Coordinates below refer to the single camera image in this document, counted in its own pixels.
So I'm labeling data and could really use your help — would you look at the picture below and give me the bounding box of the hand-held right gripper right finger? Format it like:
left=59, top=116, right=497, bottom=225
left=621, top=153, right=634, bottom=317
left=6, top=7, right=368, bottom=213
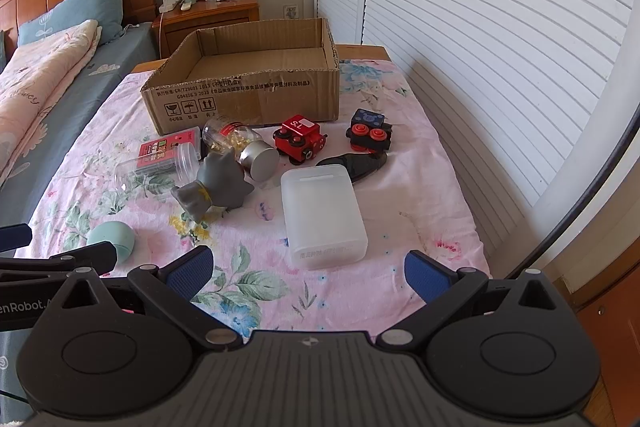
left=375, top=249, right=568, bottom=353

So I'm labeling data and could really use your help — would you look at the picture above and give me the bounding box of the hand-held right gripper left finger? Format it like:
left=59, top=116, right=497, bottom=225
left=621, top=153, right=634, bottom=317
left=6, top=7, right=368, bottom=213
left=47, top=245, right=243, bottom=353

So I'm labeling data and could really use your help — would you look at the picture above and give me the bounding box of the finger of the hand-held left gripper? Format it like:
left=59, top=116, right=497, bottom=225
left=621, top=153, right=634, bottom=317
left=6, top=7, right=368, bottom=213
left=0, top=241, right=119, bottom=282
left=0, top=223, right=32, bottom=254

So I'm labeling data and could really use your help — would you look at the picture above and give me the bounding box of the mint green egg-shaped device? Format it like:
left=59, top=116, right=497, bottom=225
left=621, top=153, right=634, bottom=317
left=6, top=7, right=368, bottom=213
left=86, top=221, right=137, bottom=264

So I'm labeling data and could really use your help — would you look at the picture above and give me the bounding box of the grey shark plush toy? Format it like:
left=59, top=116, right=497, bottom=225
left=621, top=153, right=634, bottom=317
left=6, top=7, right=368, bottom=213
left=171, top=149, right=255, bottom=226

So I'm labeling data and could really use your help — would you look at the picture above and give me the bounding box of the clear plastic jar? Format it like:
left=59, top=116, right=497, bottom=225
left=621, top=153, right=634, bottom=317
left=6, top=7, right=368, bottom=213
left=114, top=142, right=202, bottom=192

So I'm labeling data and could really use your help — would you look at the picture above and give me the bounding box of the translucent white plastic box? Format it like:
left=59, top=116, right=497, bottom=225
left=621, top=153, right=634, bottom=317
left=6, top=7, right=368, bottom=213
left=280, top=165, right=369, bottom=270

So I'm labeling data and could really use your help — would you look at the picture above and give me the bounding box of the black toy train blue top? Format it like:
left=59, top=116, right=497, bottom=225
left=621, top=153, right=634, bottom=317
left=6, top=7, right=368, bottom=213
left=346, top=108, right=393, bottom=156

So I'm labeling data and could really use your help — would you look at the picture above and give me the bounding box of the brown cardboard box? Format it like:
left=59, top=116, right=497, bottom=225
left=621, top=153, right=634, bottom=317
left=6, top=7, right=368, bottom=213
left=140, top=17, right=341, bottom=136

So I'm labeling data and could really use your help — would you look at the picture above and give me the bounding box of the pink floral sheet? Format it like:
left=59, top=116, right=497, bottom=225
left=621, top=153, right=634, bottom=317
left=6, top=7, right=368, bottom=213
left=14, top=57, right=493, bottom=344

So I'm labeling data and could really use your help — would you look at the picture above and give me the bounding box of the black oval case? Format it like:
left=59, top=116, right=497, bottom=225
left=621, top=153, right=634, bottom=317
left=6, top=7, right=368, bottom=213
left=316, top=152, right=388, bottom=186

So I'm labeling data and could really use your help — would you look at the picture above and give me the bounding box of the red card box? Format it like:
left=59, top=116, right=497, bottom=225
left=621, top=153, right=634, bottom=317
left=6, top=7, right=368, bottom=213
left=136, top=127, right=202, bottom=175

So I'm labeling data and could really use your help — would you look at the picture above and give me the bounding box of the glass jar of gold capsules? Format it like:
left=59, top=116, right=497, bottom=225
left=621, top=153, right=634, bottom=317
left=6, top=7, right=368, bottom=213
left=201, top=114, right=279, bottom=182

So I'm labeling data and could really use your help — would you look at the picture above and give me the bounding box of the pink quilt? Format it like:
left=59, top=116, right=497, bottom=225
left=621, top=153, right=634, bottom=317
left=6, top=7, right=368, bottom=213
left=0, top=19, right=103, bottom=180

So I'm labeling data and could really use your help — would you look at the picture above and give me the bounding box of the red toy train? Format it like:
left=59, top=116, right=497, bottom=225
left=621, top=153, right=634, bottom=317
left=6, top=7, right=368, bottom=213
left=272, top=113, right=328, bottom=166

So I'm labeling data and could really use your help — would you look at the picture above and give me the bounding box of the blue pillow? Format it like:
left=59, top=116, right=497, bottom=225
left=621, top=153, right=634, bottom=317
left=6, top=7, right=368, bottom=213
left=17, top=0, right=126, bottom=48

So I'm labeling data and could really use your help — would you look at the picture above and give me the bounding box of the wooden nightstand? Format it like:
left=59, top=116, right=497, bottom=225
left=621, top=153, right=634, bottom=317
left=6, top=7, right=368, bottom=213
left=152, top=0, right=261, bottom=60

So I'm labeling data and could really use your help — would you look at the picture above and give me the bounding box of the wide white louvered door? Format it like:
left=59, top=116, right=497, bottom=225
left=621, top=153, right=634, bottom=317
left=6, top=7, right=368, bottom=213
left=360, top=0, right=640, bottom=260

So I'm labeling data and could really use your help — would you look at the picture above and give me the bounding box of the white cable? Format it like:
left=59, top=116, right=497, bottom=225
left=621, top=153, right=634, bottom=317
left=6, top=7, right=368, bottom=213
left=122, top=23, right=163, bottom=59

